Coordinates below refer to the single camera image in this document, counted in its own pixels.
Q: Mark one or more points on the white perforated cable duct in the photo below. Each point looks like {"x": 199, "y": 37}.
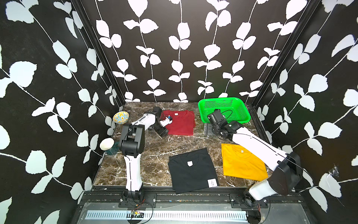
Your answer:
{"x": 225, "y": 216}

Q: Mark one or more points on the red t-shirt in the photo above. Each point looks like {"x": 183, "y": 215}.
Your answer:
{"x": 183, "y": 122}

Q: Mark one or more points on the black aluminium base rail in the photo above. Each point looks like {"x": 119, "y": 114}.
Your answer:
{"x": 114, "y": 196}

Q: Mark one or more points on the dark green mug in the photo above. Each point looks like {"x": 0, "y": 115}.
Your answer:
{"x": 109, "y": 146}

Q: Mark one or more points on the yellow t-shirt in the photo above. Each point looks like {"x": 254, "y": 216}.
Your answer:
{"x": 241, "y": 163}

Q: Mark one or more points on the yellow blue patterned bowl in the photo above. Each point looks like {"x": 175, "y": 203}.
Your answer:
{"x": 121, "y": 117}

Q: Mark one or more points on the black t-shirt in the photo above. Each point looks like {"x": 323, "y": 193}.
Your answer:
{"x": 192, "y": 171}

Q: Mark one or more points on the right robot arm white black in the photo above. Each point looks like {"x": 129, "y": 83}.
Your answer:
{"x": 287, "y": 172}

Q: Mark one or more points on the green plastic basket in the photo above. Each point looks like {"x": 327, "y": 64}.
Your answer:
{"x": 232, "y": 109}

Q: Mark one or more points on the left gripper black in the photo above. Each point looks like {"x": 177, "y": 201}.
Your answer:
{"x": 161, "y": 132}

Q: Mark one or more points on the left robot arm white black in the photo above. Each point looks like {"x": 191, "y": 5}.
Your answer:
{"x": 132, "y": 144}

